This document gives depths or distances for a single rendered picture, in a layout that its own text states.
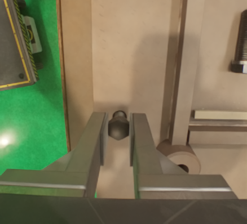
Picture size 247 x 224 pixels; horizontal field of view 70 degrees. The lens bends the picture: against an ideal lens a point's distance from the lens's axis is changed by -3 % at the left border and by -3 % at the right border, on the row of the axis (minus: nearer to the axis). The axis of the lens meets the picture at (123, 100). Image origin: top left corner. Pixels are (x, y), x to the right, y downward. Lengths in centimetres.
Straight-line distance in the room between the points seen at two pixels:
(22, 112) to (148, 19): 178
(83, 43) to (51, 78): 138
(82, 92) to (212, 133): 21
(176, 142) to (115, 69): 9
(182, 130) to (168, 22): 10
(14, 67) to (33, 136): 78
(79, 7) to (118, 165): 23
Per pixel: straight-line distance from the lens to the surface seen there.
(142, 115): 15
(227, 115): 20
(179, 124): 18
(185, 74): 16
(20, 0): 162
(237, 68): 18
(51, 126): 183
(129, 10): 17
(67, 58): 31
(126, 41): 17
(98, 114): 15
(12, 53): 142
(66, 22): 31
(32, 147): 203
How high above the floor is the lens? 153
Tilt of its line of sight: 73 degrees down
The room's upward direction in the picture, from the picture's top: 178 degrees counter-clockwise
